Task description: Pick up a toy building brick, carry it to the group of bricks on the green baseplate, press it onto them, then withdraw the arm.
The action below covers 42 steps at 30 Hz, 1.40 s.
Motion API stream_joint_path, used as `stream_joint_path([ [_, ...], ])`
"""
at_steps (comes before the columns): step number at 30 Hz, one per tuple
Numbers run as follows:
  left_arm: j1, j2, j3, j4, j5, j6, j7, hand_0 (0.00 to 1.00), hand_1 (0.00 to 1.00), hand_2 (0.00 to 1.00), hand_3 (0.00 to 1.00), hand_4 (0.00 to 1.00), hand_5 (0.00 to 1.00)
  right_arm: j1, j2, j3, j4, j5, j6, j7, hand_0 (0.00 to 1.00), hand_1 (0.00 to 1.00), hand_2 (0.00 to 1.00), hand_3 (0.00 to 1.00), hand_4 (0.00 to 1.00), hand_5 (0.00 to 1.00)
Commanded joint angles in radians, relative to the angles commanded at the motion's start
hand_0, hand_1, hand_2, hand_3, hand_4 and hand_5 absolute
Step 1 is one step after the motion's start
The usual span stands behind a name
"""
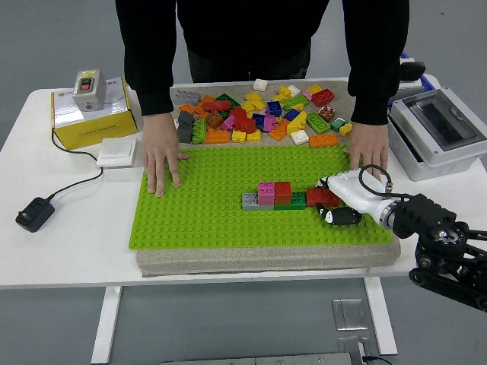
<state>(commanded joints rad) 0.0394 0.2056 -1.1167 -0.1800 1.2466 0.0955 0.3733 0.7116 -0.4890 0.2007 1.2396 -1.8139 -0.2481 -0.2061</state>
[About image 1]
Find person's right hand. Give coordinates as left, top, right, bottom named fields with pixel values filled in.
left=142, top=113, right=190, bottom=198

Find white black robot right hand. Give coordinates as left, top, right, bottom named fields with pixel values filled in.
left=314, top=169, right=399, bottom=229

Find person's left hand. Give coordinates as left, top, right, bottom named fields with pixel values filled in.
left=344, top=122, right=390, bottom=182

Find red two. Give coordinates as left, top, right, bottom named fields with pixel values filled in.
left=273, top=180, right=293, bottom=205
left=306, top=188, right=340, bottom=208
left=202, top=100, right=232, bottom=113

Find green studded baseplate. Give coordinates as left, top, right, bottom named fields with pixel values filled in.
left=129, top=143, right=394, bottom=251

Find dark grey slope brick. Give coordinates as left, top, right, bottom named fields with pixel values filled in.
left=177, top=109, right=196, bottom=128

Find orange two by four brick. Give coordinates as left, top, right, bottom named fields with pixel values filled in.
left=202, top=130, right=232, bottom=145
left=308, top=133, right=340, bottom=148

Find brown brick white studs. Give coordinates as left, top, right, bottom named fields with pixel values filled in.
left=317, top=105, right=338, bottom=122

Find dark green brick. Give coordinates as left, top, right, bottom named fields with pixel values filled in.
left=215, top=93, right=241, bottom=110
left=273, top=191, right=307, bottom=211

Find lime green two by four brick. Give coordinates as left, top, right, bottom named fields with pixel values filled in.
left=305, top=112, right=331, bottom=135

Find grey two by four brick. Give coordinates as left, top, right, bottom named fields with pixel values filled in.
left=174, top=90, right=202, bottom=106

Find yellow curved slope brick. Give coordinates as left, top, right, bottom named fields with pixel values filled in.
left=285, top=111, right=308, bottom=138

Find large red brick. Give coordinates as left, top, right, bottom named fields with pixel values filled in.
left=228, top=106, right=258, bottom=135

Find pink two by two brick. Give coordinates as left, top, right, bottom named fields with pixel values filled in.
left=257, top=180, right=276, bottom=207

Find yellow cardboard box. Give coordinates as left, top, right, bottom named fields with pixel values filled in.
left=50, top=75, right=138, bottom=150

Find black plug adapter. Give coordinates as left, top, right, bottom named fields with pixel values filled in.
left=399, top=60, right=426, bottom=81

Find blue plastic bin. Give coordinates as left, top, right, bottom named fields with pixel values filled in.
left=399, top=52, right=438, bottom=92

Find metal floor plate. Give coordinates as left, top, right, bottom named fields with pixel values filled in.
left=337, top=336, right=381, bottom=359
left=332, top=298, right=369, bottom=332

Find white table leg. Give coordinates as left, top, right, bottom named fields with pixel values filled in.
left=90, top=285, right=123, bottom=365
left=363, top=279, right=399, bottom=355

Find grey-brown foam mat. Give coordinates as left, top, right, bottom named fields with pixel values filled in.
left=135, top=79, right=403, bottom=278

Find black power adapter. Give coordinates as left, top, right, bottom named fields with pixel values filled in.
left=14, top=196, right=56, bottom=233

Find person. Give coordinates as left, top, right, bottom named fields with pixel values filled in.
left=114, top=0, right=411, bottom=126

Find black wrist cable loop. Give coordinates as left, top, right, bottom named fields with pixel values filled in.
left=358, top=163, right=412, bottom=198

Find white wall switch panel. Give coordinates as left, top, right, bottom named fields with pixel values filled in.
left=96, top=137, right=138, bottom=168

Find black power cord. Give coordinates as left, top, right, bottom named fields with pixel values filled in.
left=45, top=127, right=104, bottom=202

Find red brick ring studs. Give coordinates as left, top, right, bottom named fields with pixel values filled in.
left=310, top=87, right=336, bottom=108

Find grey electrical enclosure box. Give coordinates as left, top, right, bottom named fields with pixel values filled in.
left=387, top=86, right=487, bottom=183

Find grey push-button switch box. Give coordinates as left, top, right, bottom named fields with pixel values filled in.
left=72, top=69, right=107, bottom=113

